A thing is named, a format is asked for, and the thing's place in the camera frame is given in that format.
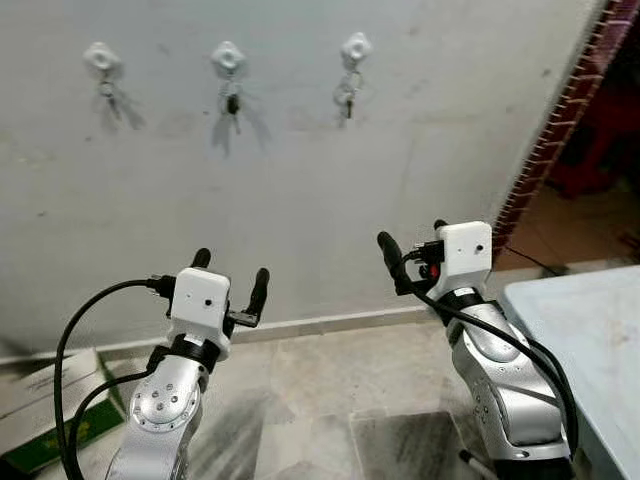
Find key with black fob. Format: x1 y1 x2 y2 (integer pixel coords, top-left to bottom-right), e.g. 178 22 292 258
222 74 244 136

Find red plastic stool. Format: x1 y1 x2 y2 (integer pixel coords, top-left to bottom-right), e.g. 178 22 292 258
548 85 640 199

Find white plastic table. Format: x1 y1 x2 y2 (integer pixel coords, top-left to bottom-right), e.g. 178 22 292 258
500 265 640 480

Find small silver key bunch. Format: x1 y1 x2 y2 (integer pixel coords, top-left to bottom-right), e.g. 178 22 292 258
96 72 126 123

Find white table leg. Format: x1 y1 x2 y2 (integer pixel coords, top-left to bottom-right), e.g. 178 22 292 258
458 450 493 479

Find white and green cardboard box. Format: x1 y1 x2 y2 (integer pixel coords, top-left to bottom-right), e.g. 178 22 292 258
0 348 129 476

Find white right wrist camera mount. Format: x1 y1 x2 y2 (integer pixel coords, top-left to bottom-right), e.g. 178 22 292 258
437 222 494 296

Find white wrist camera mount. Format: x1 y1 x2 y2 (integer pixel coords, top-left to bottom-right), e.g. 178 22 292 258
167 268 233 351
437 222 494 296

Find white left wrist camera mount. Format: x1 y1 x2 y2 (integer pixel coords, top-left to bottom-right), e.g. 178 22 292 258
167 268 233 351

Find silver keys on ring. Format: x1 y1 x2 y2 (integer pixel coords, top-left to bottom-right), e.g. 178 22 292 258
333 66 365 123

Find white wall hook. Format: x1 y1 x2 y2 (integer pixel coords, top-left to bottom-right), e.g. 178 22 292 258
211 40 247 75
84 41 121 73
340 32 373 67

